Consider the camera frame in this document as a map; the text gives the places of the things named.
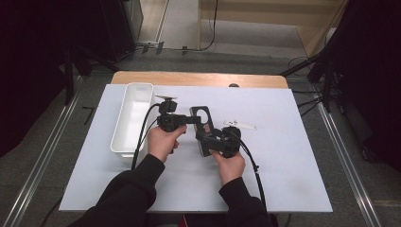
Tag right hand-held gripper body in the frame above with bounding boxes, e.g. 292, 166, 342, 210
207, 119, 257, 159

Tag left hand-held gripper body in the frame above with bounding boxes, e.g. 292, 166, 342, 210
154, 94, 188, 133

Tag dark metal perforated plate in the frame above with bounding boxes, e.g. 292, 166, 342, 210
189, 105, 222, 158

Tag white plastic bin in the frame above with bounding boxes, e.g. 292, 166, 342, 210
110, 82, 156, 165

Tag person's left hand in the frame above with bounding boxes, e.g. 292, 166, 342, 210
147, 124, 188, 164

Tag person's right hand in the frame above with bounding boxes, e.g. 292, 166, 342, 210
209, 148, 247, 187

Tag wooden table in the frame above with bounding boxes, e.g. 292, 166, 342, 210
111, 70, 289, 90

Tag white board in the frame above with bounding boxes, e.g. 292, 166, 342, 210
59, 83, 334, 213

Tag black cabinet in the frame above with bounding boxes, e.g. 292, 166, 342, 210
99, 0, 145, 62

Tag black metal stand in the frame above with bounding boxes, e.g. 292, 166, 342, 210
278, 46, 340, 113
63, 44, 121, 107

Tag light wooden shelf unit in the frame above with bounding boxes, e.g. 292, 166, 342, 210
197, 0, 349, 59

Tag black curtain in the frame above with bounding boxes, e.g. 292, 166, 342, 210
330, 0, 401, 174
0, 0, 75, 159

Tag right hand-held gripper black cable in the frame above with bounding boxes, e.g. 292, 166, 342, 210
238, 137, 270, 219

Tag black floor cables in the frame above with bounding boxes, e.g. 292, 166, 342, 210
287, 56, 329, 118

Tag hanging black cable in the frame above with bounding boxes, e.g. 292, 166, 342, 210
200, 0, 219, 52

